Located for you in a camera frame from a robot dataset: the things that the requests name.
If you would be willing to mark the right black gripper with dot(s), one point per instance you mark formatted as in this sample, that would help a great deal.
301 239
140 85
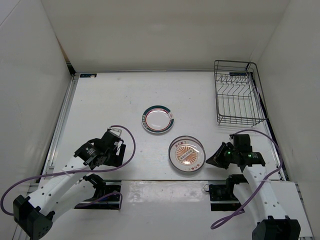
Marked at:
216 159

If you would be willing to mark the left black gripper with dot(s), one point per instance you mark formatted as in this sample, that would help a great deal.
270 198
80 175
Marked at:
116 159

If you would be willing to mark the orange pattern plate front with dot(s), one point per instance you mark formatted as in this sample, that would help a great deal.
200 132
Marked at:
172 145

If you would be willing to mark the green red rimmed plate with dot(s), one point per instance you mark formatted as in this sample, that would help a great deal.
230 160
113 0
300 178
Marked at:
157 119

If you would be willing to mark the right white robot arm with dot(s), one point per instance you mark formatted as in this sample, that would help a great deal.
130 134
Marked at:
253 190

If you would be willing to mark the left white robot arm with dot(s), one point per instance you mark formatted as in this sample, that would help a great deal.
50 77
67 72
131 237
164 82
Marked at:
36 213

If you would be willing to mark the small blue rack label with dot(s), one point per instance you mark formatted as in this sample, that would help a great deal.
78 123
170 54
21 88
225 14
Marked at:
238 74

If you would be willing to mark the small black label sticker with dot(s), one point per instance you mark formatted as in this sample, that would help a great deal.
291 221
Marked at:
88 75

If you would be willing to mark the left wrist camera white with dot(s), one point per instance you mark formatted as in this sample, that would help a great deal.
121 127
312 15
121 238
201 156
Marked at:
115 131

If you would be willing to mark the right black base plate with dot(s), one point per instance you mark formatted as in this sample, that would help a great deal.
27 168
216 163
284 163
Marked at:
220 199

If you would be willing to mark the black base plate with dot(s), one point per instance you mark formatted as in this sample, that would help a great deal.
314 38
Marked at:
109 202
220 199

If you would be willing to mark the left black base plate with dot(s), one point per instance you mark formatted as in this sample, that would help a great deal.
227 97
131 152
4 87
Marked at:
109 202

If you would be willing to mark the black wire dish rack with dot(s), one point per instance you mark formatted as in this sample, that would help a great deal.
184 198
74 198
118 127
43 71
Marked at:
239 99

